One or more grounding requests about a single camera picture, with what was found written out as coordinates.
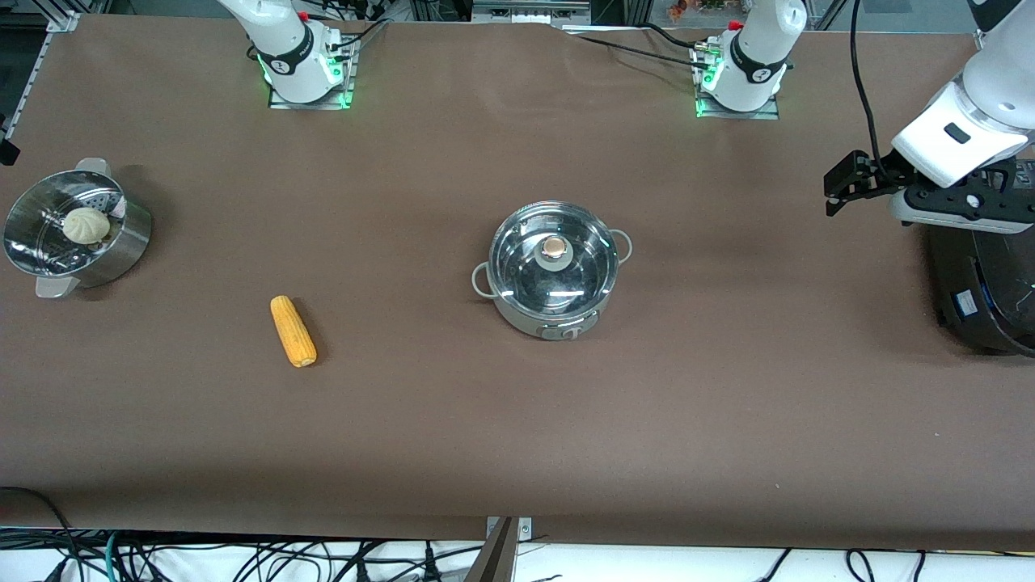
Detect glass pot lid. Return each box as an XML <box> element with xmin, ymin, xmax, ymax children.
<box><xmin>490</xmin><ymin>205</ymin><xmax>620</xmax><ymax>317</ymax></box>

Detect yellow corn cob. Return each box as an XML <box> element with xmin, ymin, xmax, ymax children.
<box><xmin>269</xmin><ymin>295</ymin><xmax>319</xmax><ymax>369</ymax></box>

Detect stainless steel cooking pot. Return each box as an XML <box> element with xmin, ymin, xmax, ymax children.
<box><xmin>471</xmin><ymin>202</ymin><xmax>634</xmax><ymax>341</ymax></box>

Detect stainless steel steamer pot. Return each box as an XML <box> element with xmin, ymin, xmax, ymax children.
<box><xmin>2</xmin><ymin>158</ymin><xmax>154</xmax><ymax>300</ymax></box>

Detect black rice cooker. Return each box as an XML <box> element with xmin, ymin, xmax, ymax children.
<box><xmin>924</xmin><ymin>158</ymin><xmax>1035</xmax><ymax>357</ymax></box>

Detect brown table cover cloth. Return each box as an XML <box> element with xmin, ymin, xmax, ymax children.
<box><xmin>0</xmin><ymin>12</ymin><xmax>1035</xmax><ymax>552</ymax></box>

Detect white steamed bun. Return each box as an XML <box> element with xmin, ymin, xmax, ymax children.
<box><xmin>63</xmin><ymin>207</ymin><xmax>111</xmax><ymax>245</ymax></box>

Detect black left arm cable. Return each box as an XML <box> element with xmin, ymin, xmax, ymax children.
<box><xmin>849</xmin><ymin>0</ymin><xmax>900</xmax><ymax>175</ymax></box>

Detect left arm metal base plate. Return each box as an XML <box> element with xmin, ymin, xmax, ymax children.
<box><xmin>694</xmin><ymin>42</ymin><xmax>782</xmax><ymax>121</ymax></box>

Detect black left base power cable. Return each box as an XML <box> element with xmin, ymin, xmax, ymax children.
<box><xmin>558</xmin><ymin>23</ymin><xmax>712</xmax><ymax>69</ymax></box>

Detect black base power cable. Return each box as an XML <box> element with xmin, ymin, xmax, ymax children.
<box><xmin>327</xmin><ymin>18</ymin><xmax>393</xmax><ymax>56</ymax></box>
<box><xmin>558</xmin><ymin>23</ymin><xmax>712</xmax><ymax>69</ymax></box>

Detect metal table edge bracket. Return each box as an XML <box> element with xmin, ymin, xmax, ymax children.
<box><xmin>465</xmin><ymin>516</ymin><xmax>534</xmax><ymax>582</ymax></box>

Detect black right base power cable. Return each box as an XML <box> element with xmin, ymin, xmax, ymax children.
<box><xmin>327</xmin><ymin>18</ymin><xmax>393</xmax><ymax>56</ymax></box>

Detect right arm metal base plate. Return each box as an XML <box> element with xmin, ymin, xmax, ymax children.
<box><xmin>268</xmin><ymin>34</ymin><xmax>357</xmax><ymax>111</ymax></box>

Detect aluminium frame rail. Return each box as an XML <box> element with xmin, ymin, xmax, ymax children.
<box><xmin>0</xmin><ymin>10</ymin><xmax>82</xmax><ymax>167</ymax></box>

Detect black looped floor cable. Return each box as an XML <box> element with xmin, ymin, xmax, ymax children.
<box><xmin>0</xmin><ymin>485</ymin><xmax>82</xmax><ymax>582</ymax></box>

